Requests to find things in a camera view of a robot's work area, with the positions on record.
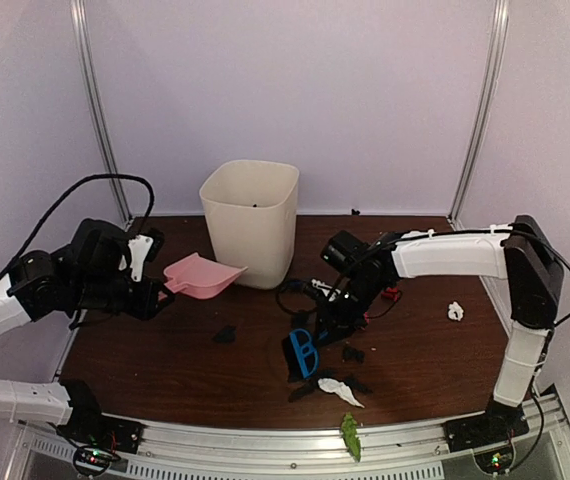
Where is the frame post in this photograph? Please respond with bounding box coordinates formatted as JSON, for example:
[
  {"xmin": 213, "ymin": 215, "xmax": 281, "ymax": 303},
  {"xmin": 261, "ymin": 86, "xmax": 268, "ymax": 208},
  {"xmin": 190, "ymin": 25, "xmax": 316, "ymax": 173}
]
[
  {"xmin": 448, "ymin": 0, "xmax": 510, "ymax": 228},
  {"xmin": 69, "ymin": 0, "xmax": 134, "ymax": 224}
]

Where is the black paper scrap front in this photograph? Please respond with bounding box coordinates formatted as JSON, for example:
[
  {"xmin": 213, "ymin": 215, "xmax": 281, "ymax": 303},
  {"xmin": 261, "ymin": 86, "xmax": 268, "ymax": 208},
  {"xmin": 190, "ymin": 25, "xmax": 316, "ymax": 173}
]
[{"xmin": 287, "ymin": 370, "xmax": 373, "ymax": 408}]

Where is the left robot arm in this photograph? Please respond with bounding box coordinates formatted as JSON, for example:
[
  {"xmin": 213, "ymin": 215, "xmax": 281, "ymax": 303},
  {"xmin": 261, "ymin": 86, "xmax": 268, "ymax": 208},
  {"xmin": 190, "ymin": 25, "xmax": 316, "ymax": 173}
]
[{"xmin": 0, "ymin": 219, "xmax": 174, "ymax": 444}]

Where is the cream plastic waste bin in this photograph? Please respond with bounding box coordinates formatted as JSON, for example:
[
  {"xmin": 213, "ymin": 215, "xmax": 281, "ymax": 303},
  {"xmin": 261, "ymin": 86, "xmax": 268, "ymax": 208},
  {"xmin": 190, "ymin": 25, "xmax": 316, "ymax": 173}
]
[{"xmin": 199, "ymin": 159, "xmax": 300, "ymax": 290}]

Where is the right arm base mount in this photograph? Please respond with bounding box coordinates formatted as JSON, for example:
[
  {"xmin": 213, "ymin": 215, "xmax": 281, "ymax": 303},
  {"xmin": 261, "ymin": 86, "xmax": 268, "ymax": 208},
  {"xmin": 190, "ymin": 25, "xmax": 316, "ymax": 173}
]
[{"xmin": 443, "ymin": 399, "xmax": 529, "ymax": 452}]

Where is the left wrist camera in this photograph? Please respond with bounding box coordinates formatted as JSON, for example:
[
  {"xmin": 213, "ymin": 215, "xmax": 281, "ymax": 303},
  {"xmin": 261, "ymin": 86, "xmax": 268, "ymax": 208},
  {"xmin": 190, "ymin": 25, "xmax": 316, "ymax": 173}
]
[{"xmin": 119, "ymin": 228, "xmax": 165, "ymax": 282}]

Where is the green paper scrap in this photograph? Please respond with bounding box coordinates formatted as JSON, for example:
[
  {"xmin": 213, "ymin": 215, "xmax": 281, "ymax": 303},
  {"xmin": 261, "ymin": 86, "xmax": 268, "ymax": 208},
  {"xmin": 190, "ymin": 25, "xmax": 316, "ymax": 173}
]
[{"xmin": 340, "ymin": 412, "xmax": 361, "ymax": 462}]

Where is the blue hand brush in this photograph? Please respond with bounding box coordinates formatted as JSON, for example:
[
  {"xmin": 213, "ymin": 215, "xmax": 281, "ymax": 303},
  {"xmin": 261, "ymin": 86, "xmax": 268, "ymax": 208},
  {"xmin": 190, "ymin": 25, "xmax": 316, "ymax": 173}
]
[{"xmin": 281, "ymin": 328, "xmax": 319, "ymax": 383}]

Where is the red paper scrap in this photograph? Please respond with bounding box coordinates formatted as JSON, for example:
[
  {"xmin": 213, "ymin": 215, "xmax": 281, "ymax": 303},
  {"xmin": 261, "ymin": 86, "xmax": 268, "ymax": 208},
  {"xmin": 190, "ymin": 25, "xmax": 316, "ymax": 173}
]
[{"xmin": 381, "ymin": 287, "xmax": 401, "ymax": 302}]

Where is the white paper scrap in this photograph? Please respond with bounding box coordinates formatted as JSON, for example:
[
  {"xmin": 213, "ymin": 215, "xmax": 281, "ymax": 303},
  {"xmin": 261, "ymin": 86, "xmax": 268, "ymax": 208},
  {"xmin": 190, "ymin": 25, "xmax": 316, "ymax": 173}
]
[
  {"xmin": 317, "ymin": 377, "xmax": 364, "ymax": 408},
  {"xmin": 447, "ymin": 301, "xmax": 464, "ymax": 322}
]

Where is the pink plastic dustpan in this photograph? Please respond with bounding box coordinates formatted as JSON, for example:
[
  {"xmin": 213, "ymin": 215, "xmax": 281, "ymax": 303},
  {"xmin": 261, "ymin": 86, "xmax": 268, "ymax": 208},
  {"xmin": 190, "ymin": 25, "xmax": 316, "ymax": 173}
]
[{"xmin": 163, "ymin": 253, "xmax": 247, "ymax": 300}]

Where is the dark blue paper scrap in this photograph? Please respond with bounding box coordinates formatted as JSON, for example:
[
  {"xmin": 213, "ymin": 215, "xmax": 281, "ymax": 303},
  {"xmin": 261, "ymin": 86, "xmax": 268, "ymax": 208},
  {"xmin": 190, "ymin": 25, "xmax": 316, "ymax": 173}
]
[{"xmin": 278, "ymin": 279, "xmax": 310, "ymax": 294}]

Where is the black paper scrap left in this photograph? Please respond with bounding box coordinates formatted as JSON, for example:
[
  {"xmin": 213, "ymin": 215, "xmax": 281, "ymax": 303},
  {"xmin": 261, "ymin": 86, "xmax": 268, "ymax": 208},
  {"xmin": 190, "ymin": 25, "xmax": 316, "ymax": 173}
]
[{"xmin": 212, "ymin": 325, "xmax": 236, "ymax": 344}]

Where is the small black paper scrap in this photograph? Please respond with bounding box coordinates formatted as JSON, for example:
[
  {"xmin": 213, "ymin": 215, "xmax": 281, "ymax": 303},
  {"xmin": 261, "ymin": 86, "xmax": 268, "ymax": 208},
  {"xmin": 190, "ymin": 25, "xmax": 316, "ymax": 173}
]
[{"xmin": 341, "ymin": 345, "xmax": 365, "ymax": 364}]

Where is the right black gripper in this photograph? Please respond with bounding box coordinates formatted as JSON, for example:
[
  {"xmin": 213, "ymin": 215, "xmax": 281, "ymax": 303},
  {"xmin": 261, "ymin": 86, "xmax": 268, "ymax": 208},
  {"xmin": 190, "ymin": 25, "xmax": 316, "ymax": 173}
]
[{"xmin": 313, "ymin": 275, "xmax": 387, "ymax": 348}]

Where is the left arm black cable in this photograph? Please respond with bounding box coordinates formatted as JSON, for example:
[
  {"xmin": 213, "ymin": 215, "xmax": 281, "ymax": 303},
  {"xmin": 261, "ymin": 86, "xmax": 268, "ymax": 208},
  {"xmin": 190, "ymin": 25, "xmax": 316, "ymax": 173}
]
[{"xmin": 0, "ymin": 173, "xmax": 156, "ymax": 306}]

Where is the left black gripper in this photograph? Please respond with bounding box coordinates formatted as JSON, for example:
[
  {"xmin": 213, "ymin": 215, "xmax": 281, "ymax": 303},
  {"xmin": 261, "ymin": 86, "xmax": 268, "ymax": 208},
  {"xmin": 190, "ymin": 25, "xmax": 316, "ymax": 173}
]
[{"xmin": 70, "ymin": 272, "xmax": 174, "ymax": 321}]

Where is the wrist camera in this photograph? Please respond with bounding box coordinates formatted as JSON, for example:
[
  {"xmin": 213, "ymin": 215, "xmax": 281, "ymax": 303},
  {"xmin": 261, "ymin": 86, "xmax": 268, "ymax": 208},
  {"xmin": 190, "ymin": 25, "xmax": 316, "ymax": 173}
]
[
  {"xmin": 119, "ymin": 228, "xmax": 165, "ymax": 282},
  {"xmin": 308, "ymin": 279, "xmax": 341, "ymax": 302}
]

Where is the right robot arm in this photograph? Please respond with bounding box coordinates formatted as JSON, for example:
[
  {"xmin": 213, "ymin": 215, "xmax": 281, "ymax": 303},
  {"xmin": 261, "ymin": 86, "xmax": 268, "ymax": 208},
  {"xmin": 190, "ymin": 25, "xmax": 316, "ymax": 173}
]
[{"xmin": 314, "ymin": 215, "xmax": 564, "ymax": 442}]

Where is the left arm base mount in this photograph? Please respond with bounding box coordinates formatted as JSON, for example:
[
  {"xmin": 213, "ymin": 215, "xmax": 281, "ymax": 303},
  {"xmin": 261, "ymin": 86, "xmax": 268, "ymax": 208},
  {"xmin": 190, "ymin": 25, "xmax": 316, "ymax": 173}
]
[{"xmin": 57, "ymin": 380, "xmax": 144, "ymax": 454}]

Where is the right frame post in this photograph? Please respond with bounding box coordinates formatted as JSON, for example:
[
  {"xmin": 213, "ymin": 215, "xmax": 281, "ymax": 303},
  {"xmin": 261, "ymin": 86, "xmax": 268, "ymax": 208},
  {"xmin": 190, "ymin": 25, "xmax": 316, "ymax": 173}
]
[{"xmin": 448, "ymin": 0, "xmax": 510, "ymax": 228}]

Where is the white paper scrap front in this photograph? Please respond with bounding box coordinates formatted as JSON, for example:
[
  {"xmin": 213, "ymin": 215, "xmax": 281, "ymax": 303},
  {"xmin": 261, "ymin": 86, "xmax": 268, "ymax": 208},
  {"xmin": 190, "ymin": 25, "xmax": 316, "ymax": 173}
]
[{"xmin": 317, "ymin": 377, "xmax": 364, "ymax": 408}]

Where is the white paper scrap right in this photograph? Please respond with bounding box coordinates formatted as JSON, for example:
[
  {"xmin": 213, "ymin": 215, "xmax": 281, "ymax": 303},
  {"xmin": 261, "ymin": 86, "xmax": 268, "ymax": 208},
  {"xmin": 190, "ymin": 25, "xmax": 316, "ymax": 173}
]
[{"xmin": 447, "ymin": 301, "xmax": 464, "ymax": 322}]

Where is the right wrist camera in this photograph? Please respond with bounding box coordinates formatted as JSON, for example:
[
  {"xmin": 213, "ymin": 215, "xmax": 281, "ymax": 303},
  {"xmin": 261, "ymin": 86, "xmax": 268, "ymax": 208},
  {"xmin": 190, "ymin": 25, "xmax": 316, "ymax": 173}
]
[{"xmin": 308, "ymin": 279, "xmax": 341, "ymax": 302}]

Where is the left frame post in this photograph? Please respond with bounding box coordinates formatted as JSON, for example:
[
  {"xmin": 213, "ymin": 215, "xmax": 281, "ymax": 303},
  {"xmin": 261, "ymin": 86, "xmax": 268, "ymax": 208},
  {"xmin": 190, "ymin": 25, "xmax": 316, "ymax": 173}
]
[{"xmin": 69, "ymin": 0, "xmax": 134, "ymax": 224}]

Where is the aluminium front rail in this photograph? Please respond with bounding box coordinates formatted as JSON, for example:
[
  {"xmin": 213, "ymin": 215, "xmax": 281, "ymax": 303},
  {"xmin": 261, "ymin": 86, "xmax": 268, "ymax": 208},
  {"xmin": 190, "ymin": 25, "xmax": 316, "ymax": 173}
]
[{"xmin": 14, "ymin": 384, "xmax": 570, "ymax": 480}]

